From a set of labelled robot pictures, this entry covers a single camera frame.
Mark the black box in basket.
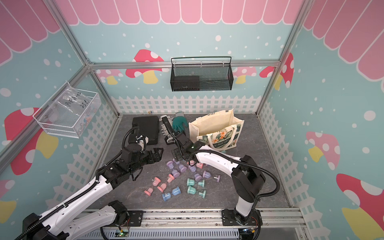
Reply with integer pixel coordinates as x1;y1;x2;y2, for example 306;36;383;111
171;76;200;92

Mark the green hourglass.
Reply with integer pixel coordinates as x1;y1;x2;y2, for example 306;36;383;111
187;178;205;188
187;186;207;199

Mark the clear acrylic wall bin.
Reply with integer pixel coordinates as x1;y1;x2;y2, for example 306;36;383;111
33;83;102;139

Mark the purple hourglass upper cluster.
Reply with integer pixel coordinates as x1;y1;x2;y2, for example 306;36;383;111
166;161;187;173

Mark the black wire mesh basket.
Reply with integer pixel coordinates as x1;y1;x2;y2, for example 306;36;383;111
171;56;234;91

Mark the pink hourglass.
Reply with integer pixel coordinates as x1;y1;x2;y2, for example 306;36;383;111
152;174;175;187
144;183;167;196

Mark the pink hourglass front left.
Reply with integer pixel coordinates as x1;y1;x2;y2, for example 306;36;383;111
144;183;167;196

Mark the pink hourglass upper left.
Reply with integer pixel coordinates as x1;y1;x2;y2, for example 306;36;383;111
152;174;175;187

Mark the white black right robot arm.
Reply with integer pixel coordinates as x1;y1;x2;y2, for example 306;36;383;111
161;116;281;226

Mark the green hourglass front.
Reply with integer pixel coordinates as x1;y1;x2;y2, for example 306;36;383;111
187;186;207;199

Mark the cream floral canvas tote bag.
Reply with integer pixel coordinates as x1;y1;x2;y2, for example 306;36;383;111
189;110;245;151

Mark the purple hourglass right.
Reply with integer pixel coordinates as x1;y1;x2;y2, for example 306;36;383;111
203;171;221;183

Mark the black plastic tool case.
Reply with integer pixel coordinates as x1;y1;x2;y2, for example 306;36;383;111
128;115;160;145

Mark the green work glove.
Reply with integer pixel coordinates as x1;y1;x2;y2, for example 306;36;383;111
172;112;189;133

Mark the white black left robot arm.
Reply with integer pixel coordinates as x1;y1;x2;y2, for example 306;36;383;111
17;144;164;240

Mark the green hourglass middle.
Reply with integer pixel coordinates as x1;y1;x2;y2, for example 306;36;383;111
187;178;205;188

